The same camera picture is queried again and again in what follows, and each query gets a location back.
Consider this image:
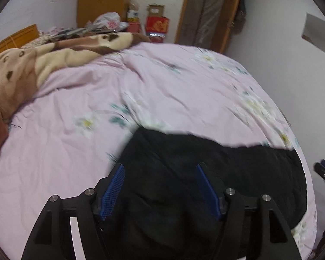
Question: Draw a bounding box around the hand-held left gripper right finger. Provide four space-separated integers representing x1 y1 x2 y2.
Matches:
196 162 302 260

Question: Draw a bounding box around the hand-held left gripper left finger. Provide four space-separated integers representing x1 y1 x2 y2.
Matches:
21 162 126 260

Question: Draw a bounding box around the black puffer jacket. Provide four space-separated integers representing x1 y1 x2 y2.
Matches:
97 127 308 260

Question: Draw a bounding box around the pink floral bed quilt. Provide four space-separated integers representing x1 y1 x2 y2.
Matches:
0 42 319 260

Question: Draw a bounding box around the brown cream fleece blanket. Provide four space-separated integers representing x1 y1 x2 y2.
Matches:
0 32 152 174

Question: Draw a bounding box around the white plastic bag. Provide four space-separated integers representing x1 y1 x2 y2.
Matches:
93 12 121 29

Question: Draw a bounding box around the red gift box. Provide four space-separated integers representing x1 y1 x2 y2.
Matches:
146 16 170 34

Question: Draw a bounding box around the wooden door with curtain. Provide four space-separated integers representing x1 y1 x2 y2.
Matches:
175 0 244 55

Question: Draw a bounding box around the wooden headboard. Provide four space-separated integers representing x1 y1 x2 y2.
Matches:
0 24 40 60

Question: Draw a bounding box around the cardboard box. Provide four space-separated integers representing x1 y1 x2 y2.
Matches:
147 4 165 18

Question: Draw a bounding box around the wooden wardrobe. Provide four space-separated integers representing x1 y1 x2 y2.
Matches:
76 0 136 29

